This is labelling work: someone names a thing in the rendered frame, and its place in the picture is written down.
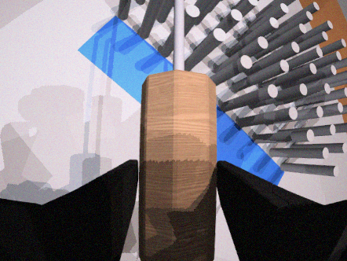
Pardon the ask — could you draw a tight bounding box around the blue tape strip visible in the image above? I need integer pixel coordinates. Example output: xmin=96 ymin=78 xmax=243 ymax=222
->
xmin=79 ymin=16 xmax=284 ymax=186

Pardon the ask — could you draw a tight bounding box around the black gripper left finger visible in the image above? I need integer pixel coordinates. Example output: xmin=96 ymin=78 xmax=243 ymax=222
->
xmin=0 ymin=159 xmax=139 ymax=261

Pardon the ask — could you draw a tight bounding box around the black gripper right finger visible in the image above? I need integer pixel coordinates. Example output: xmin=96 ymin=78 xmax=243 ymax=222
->
xmin=217 ymin=160 xmax=347 ymax=261

